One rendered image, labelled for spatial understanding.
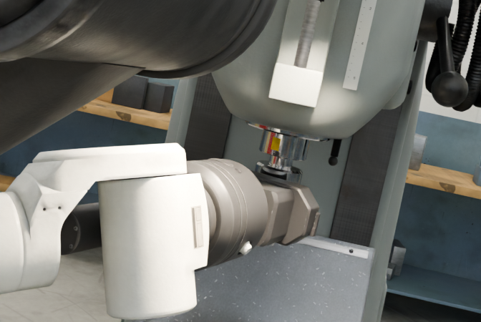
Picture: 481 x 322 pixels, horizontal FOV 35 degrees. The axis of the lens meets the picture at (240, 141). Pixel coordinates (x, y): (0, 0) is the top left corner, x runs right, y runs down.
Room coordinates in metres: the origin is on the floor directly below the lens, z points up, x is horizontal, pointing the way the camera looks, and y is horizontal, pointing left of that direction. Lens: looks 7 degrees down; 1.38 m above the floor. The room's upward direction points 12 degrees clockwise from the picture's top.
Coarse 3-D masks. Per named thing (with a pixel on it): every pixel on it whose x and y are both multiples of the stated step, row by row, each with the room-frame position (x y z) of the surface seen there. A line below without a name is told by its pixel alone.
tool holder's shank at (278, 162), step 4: (272, 156) 0.74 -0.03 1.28; (272, 160) 0.74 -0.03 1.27; (276, 160) 0.74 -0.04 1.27; (280, 160) 0.74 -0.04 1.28; (284, 160) 0.74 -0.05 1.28; (288, 160) 0.74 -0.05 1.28; (292, 160) 0.75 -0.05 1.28; (272, 164) 0.74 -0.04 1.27; (276, 164) 0.74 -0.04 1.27; (280, 164) 0.74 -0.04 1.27; (284, 164) 0.74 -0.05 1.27; (288, 164) 0.74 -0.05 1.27; (288, 168) 0.74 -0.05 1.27
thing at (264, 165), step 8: (264, 160) 0.76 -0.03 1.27; (256, 168) 0.74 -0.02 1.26; (264, 168) 0.73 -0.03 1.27; (272, 168) 0.73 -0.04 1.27; (280, 168) 0.73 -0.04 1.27; (296, 168) 0.76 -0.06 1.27; (272, 176) 0.73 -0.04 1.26; (280, 176) 0.73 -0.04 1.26; (288, 176) 0.73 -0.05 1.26; (296, 176) 0.73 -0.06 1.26
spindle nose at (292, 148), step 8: (264, 136) 0.74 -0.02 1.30; (272, 136) 0.73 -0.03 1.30; (280, 136) 0.73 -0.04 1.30; (288, 136) 0.73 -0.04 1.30; (264, 144) 0.74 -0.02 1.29; (280, 144) 0.73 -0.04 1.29; (288, 144) 0.73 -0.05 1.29; (296, 144) 0.73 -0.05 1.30; (304, 144) 0.73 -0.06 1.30; (264, 152) 0.74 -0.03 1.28; (272, 152) 0.73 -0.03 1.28; (280, 152) 0.73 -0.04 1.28; (288, 152) 0.73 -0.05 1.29; (296, 152) 0.73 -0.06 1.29; (304, 152) 0.74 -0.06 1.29
